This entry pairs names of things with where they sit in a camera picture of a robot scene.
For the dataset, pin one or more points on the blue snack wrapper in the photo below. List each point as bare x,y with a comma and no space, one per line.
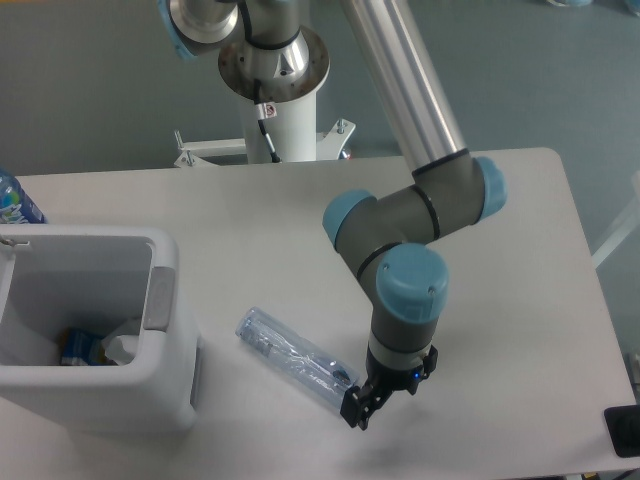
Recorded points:
82,348

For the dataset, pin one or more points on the crushed clear plastic bottle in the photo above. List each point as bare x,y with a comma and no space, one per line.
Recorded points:
320,374

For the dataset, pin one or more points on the blue labelled drink bottle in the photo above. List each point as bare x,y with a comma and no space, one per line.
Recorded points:
16,205

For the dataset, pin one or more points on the white frame at right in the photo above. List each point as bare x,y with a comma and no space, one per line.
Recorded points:
624,224

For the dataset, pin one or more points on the white tissue paper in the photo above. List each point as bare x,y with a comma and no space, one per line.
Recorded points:
121,345

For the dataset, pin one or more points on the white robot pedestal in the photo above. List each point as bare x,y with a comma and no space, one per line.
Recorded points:
276,91

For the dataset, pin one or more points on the white plastic trash can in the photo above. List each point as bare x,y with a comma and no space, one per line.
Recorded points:
56,277

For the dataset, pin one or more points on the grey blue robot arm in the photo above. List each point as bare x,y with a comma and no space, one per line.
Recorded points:
383,241

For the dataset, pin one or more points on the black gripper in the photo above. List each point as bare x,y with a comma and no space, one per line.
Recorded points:
383,381

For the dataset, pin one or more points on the black device at table edge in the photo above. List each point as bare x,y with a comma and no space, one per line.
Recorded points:
623,427

